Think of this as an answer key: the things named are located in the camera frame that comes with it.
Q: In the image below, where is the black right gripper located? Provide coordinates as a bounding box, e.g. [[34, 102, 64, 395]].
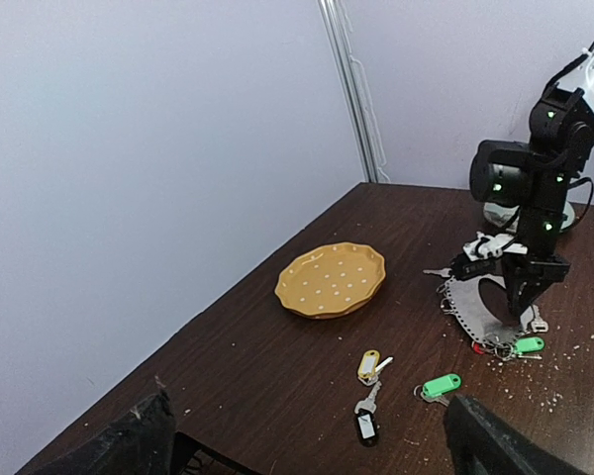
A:
[[449, 232, 570, 321]]

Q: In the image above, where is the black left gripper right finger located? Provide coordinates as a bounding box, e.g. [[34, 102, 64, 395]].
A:
[[444, 396, 582, 475]]

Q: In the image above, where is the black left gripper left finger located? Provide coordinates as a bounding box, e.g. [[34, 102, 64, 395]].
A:
[[35, 378, 176, 474]]

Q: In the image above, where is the green tag key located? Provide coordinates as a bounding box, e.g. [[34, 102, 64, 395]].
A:
[[413, 373, 462, 407], [505, 336, 545, 360]]

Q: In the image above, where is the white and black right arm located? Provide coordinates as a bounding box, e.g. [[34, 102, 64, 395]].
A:
[[450, 41, 594, 319]]

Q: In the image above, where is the teal floral plate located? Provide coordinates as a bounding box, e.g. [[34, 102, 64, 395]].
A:
[[483, 200, 577, 234]]

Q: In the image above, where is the black tag key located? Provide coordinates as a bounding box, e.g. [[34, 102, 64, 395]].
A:
[[353, 381, 382, 447]]

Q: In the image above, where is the yellow tag key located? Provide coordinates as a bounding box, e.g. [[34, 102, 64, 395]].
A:
[[356, 349, 394, 386]]

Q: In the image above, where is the yellow polka dot plate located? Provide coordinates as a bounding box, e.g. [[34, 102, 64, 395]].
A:
[[274, 241, 386, 320]]

